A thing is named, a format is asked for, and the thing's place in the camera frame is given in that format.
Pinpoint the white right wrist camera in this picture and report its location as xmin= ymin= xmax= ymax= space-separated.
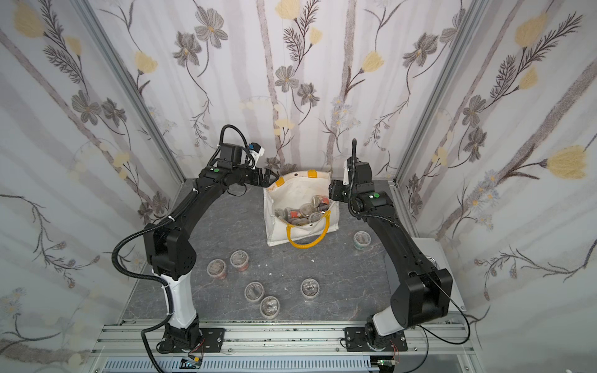
xmin=343 ymin=160 xmax=350 ymax=185

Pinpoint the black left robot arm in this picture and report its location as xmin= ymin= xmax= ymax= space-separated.
xmin=111 ymin=140 xmax=279 ymax=354

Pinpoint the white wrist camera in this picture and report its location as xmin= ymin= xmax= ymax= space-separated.
xmin=343 ymin=160 xmax=350 ymax=185
xmin=247 ymin=142 xmax=265 ymax=163

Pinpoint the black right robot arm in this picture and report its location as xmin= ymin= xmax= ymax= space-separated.
xmin=329 ymin=139 xmax=453 ymax=351

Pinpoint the yellow stripe lid seed jar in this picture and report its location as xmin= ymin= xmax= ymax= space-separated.
xmin=301 ymin=278 xmax=320 ymax=300

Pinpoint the red green label seed jar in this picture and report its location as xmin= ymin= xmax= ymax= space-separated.
xmin=244 ymin=281 xmax=264 ymax=303

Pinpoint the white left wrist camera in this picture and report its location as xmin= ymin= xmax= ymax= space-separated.
xmin=247 ymin=142 xmax=265 ymax=163

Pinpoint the red seed jar in bag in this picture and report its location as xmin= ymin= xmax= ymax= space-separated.
xmin=312 ymin=195 xmax=331 ymax=212

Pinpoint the silver metal case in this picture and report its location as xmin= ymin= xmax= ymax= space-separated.
xmin=386 ymin=237 xmax=466 ymax=314

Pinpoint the white canvas tote bag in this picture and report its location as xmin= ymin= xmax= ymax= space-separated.
xmin=264 ymin=170 xmax=340 ymax=250

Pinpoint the white slotted cable duct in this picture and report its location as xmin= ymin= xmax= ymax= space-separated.
xmin=102 ymin=356 xmax=381 ymax=373

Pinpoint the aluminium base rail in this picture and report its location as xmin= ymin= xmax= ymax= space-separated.
xmin=88 ymin=319 xmax=472 ymax=360

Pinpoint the clear lid seed jar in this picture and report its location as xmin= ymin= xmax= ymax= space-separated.
xmin=260 ymin=295 xmax=281 ymax=320

